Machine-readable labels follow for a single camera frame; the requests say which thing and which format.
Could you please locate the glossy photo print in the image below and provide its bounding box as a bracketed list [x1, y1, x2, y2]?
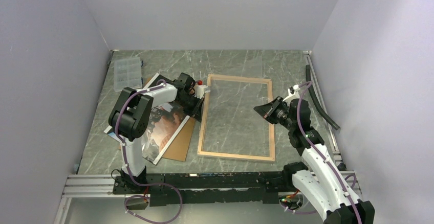
[104, 73, 191, 166]

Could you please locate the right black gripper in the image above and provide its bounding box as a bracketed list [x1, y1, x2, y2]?
[254, 96, 295, 131]

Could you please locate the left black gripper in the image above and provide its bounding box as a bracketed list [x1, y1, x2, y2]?
[177, 94, 205, 123]

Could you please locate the black corrugated hose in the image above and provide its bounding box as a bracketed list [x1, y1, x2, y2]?
[305, 64, 341, 130]

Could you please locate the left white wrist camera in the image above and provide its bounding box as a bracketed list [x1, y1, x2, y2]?
[194, 80, 210, 99]

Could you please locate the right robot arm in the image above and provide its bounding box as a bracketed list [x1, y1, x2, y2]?
[254, 97, 375, 223]

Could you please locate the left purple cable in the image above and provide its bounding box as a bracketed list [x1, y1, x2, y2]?
[113, 79, 184, 223]

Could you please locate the clear plastic compartment box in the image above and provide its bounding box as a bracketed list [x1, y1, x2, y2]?
[113, 57, 143, 92]

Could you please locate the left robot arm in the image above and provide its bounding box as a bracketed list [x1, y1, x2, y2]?
[108, 73, 210, 193]

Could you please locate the brown backing board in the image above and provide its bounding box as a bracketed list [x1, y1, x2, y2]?
[117, 77, 198, 163]

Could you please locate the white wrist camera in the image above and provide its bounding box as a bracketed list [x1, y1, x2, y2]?
[194, 80, 210, 99]
[283, 85, 300, 104]

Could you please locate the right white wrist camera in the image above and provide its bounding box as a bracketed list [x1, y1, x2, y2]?
[283, 85, 300, 104]

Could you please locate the clear acrylic sheet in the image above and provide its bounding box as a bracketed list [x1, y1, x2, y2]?
[203, 58, 269, 156]

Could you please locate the aluminium extrusion rail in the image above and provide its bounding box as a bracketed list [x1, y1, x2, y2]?
[63, 170, 363, 222]

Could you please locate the white wooden picture frame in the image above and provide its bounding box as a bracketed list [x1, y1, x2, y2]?
[197, 74, 276, 162]

